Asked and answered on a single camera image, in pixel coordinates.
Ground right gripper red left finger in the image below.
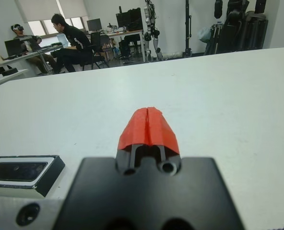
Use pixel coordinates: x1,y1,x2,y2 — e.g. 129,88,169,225
115,107,150,175

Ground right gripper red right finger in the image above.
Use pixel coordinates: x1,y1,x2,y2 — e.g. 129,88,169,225
146,106,181,176

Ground white sandbag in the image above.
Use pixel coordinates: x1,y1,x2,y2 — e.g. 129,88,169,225
162,51,183,60

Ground black office chair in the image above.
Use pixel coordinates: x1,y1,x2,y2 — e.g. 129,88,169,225
80,32,111,71
99,34,120,61

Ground white table with monitors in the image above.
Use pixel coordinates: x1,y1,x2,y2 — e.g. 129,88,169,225
105,29,146,63

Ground silver humanoid robot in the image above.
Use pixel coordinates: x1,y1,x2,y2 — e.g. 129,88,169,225
142,0,168,62

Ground folded black tripods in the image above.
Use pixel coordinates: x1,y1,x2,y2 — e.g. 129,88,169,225
203,23,226,55

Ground person in black clothes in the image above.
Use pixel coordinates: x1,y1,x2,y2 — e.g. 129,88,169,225
50,13,95,74

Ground pale blue bag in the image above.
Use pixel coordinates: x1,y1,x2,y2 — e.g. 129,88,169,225
197,26,212,44

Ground black gantry hoist stand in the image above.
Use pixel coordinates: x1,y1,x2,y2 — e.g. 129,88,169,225
182,0,193,58

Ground black hard case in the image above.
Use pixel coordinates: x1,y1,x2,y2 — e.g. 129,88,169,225
129,8,143,32

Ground large black computer monitor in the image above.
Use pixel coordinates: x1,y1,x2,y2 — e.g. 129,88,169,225
115,11,131,28

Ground small computer monitor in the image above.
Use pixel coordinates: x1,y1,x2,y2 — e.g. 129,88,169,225
86,18,102,32

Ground white office desk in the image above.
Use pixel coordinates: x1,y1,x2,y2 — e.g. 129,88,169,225
0,46,68,77

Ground black humanoid robot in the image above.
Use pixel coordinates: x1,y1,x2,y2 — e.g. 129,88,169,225
213,0,267,54

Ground white side table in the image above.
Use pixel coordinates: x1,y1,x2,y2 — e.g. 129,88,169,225
0,69,29,91

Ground white roller blind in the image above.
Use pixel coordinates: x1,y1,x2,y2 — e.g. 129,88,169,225
14,0,63,23
57,0,89,20

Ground black equipment case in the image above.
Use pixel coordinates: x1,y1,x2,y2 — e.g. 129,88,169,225
242,11,269,51

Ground flat black device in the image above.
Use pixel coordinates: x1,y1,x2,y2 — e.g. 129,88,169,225
0,68,18,76

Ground person wearing VR headset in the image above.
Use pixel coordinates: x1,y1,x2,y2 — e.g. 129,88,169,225
11,23,58,75

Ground black laptop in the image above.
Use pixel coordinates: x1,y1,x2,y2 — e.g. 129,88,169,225
4,39,23,58

